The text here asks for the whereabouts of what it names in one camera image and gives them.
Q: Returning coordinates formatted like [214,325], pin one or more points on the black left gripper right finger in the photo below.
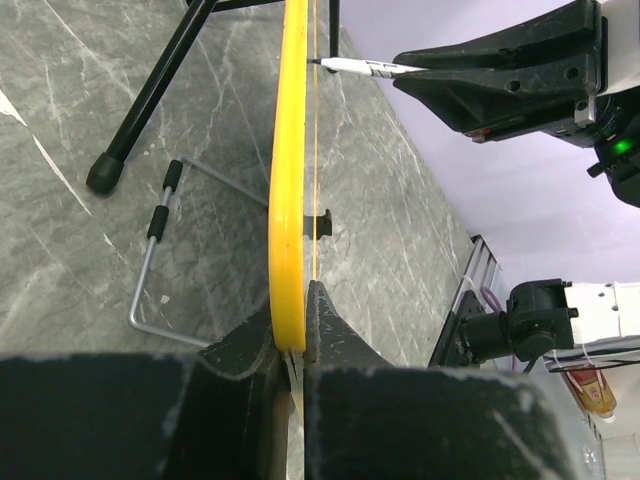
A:
[367,419]

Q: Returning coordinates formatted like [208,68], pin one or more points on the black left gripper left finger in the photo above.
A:
[220,413]

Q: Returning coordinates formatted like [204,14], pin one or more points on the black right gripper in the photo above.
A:
[540,75]

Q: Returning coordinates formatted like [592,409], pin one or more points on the white blue whiteboard marker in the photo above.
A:
[362,67]

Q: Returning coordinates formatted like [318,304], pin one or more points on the yellow framed whiteboard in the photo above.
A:
[286,270]

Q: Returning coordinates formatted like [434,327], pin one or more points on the black whiteboard clip foot right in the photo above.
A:
[317,226]

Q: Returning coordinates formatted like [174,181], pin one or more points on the yellow red labelled bottle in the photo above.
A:
[593,392]

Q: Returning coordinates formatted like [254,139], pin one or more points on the aluminium extrusion frame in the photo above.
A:
[468,302]

